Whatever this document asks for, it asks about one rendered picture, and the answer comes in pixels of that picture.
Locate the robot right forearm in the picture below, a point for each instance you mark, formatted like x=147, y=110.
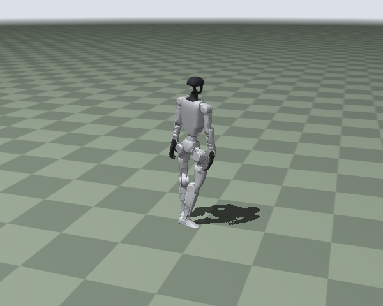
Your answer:
x=210, y=141

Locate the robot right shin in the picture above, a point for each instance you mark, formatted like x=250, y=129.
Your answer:
x=190, y=200

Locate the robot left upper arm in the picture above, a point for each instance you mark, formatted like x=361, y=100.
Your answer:
x=178, y=110

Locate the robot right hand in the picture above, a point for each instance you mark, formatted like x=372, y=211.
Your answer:
x=211, y=155

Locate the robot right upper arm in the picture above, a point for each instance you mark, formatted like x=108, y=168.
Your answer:
x=206, y=110

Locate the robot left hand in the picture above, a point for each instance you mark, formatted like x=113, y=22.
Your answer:
x=172, y=149

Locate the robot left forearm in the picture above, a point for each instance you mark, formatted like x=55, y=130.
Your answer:
x=176, y=131

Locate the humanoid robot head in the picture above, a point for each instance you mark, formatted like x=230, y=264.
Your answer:
x=195, y=81

